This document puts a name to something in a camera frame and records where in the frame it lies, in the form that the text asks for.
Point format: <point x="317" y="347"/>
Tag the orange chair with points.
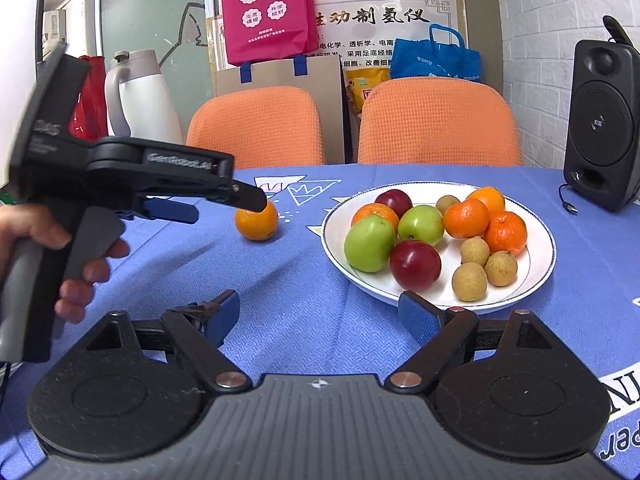
<point x="255" y="127"/>
<point x="440" y="122"/>

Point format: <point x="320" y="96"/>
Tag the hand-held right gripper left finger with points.
<point x="222" y="316"/>

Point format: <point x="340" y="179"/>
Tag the wall poster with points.
<point x="380" y="20"/>

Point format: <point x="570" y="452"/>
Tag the red thermos jug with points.
<point x="92" y="105"/>

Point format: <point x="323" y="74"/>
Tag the longan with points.
<point x="446" y="204"/>
<point x="500" y="268"/>
<point x="474" y="251"/>
<point x="469" y="282"/>

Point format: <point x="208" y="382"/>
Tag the yellow snack bag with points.
<point x="365" y="90"/>

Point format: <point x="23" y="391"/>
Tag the mandarin orange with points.
<point x="506" y="232"/>
<point x="466" y="218"/>
<point x="374" y="214"/>

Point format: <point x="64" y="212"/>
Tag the dark red apple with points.
<point x="415" y="266"/>
<point x="393" y="202"/>

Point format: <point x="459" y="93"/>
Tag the blue tote bag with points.
<point x="435" y="62"/>

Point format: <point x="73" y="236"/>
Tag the black speaker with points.
<point x="602" y="120"/>

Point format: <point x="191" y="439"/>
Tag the green apple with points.
<point x="369" y="245"/>
<point x="421" y="225"/>

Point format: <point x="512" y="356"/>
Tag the person's left hand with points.
<point x="30" y="225"/>

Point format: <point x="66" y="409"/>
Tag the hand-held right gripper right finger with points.
<point x="420" y="317"/>

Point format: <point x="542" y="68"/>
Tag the white plate blue rim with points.
<point x="535" y="270"/>

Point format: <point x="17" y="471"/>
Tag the blue printed tablecloth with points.
<point x="300" y="285"/>

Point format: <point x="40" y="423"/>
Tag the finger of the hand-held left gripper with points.
<point x="175" y="166"/>
<point x="172" y="211"/>

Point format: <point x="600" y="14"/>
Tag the magenta tote bag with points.
<point x="267" y="10"/>

